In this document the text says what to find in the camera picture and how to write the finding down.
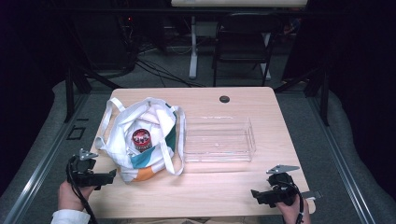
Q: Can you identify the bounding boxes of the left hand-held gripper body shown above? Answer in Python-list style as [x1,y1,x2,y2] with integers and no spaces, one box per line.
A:
[66,147,110,189]

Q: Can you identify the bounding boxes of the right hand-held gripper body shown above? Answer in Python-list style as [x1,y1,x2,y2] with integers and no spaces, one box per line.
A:
[262,164,301,207]

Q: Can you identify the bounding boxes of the red can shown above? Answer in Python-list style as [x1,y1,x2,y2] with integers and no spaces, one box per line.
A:
[131,128,154,153]

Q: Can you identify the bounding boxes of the white teal orange tote bag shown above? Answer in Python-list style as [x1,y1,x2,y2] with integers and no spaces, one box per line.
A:
[94,96,188,185]

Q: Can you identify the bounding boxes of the clear plastic container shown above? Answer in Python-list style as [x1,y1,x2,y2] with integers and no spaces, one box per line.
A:
[182,115,257,163]

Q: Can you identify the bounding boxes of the person's left hand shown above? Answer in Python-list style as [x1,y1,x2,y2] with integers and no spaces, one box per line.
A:
[57,180,95,213]

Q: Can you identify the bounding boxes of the person's right hand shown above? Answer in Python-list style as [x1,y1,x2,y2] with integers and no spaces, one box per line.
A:
[275,196,312,224]

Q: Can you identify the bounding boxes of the black metal stand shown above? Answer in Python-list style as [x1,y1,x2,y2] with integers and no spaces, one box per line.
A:
[273,60,332,127]
[63,59,123,124]

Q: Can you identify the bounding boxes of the black chair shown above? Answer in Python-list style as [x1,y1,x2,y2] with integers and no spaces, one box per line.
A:
[212,12,276,88]

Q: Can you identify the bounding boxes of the white-legged desk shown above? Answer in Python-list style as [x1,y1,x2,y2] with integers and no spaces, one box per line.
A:
[170,0,309,80]

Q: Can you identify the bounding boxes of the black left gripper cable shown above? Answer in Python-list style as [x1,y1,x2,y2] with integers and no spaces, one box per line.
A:
[65,155,100,224]

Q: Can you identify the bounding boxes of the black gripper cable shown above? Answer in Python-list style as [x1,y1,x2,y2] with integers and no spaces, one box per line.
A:
[65,155,100,224]
[279,180,305,224]

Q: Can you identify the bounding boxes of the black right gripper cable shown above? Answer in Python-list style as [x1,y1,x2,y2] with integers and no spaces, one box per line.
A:
[279,180,305,224]

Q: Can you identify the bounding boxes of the aluminium floor rail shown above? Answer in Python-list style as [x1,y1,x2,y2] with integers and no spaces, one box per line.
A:
[306,92,377,224]
[2,92,92,224]

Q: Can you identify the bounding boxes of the black floor cables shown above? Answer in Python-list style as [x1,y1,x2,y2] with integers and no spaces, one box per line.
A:
[124,18,206,89]

